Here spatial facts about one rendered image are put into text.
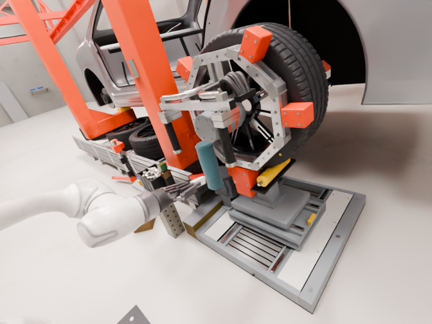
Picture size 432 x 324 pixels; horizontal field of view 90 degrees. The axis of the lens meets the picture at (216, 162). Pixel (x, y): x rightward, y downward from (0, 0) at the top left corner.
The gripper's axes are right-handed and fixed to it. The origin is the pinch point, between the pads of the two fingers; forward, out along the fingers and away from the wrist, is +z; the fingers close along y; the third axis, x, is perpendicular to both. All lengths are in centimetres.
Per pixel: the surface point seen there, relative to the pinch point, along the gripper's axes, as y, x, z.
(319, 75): -30, -36, 44
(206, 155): 13.7, -4.3, 19.6
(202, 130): 7.2, -18.0, 12.1
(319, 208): -26, 36, 70
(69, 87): 236, -55, 36
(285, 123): -24.8, -19.9, 23.5
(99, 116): 237, -20, 61
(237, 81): -13.5, -35.7, 10.3
